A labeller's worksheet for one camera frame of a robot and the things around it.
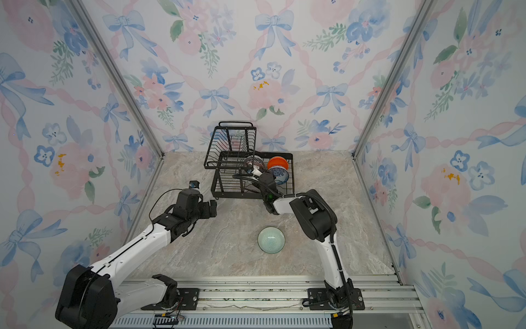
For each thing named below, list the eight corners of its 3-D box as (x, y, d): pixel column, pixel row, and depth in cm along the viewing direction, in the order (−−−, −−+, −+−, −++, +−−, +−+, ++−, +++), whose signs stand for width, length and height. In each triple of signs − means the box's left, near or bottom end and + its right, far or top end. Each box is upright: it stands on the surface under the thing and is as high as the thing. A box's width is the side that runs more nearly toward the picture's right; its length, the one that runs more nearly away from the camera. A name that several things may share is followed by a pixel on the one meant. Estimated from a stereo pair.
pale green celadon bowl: (267, 259, 85) (267, 254, 81) (255, 239, 90) (254, 234, 86) (287, 245, 89) (288, 240, 85) (274, 227, 94) (275, 222, 90)
